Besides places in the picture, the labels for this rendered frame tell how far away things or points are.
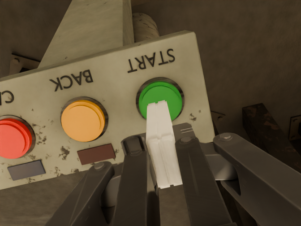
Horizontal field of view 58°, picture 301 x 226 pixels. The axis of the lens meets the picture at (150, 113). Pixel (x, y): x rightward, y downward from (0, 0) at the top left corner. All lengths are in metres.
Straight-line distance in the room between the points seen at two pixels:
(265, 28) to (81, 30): 0.69
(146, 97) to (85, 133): 0.07
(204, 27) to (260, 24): 0.18
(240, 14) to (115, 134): 0.71
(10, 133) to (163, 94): 0.15
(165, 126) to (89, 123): 0.12
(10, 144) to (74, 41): 0.14
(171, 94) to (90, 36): 0.15
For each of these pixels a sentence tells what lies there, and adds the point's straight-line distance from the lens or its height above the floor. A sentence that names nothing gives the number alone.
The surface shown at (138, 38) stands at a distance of 0.66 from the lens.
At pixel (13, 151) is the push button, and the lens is 0.29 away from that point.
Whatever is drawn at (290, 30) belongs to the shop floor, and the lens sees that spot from 1.01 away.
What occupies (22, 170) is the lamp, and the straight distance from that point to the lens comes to 0.31.
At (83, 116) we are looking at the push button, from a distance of 0.26.
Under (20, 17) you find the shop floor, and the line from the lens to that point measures 0.90.
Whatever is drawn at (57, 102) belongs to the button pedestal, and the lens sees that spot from 0.27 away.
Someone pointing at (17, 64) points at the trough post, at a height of 0.02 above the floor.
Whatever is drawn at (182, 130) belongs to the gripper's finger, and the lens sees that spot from 0.16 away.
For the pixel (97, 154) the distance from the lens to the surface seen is 0.28.
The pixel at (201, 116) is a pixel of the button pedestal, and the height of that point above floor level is 0.61.
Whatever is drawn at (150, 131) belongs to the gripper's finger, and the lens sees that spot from 0.15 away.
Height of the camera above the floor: 0.81
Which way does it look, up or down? 52 degrees down
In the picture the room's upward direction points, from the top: 172 degrees clockwise
